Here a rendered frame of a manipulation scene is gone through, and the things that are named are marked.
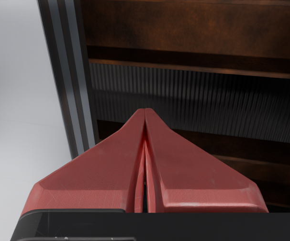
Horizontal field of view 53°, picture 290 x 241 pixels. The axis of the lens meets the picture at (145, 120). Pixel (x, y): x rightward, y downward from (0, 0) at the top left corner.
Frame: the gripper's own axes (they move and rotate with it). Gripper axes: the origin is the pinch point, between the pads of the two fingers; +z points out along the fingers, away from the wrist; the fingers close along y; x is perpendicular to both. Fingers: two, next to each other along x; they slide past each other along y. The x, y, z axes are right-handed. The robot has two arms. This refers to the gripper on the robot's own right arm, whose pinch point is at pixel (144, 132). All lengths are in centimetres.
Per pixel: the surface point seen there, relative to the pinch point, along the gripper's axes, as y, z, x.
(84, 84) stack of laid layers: 5.3, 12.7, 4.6
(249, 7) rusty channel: -11.6, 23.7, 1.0
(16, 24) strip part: 9.2, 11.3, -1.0
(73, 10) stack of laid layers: 5.4, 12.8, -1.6
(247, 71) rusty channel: -11.2, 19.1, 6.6
